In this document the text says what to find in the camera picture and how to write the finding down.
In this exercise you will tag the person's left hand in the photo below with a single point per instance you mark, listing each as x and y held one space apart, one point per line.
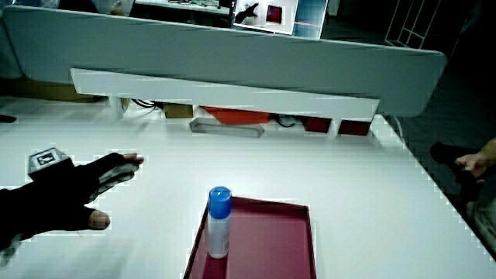
58 193

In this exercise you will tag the white glue bottle blue cap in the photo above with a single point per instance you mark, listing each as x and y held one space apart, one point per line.
218 232

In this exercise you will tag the red rectangular plate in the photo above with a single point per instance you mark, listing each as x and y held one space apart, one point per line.
271 244

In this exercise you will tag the person's left forearm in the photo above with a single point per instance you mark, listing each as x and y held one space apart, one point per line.
7 217

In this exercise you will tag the small black object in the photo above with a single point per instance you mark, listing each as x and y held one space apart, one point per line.
7 118

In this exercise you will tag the flat wooden board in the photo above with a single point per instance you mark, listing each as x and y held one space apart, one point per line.
42 91

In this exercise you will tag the brown cardboard box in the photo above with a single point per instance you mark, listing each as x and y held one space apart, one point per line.
178 111

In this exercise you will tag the white desk shelf riser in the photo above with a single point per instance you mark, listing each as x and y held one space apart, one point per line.
217 95

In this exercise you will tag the orange plastic box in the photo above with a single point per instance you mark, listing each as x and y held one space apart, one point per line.
238 115

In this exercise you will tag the grey desk divider panel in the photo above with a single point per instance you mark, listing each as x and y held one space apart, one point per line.
232 58

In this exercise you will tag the dark red box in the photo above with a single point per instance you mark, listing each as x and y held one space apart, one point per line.
354 128
317 124

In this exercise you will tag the computer monitor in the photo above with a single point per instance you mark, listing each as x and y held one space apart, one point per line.
271 15

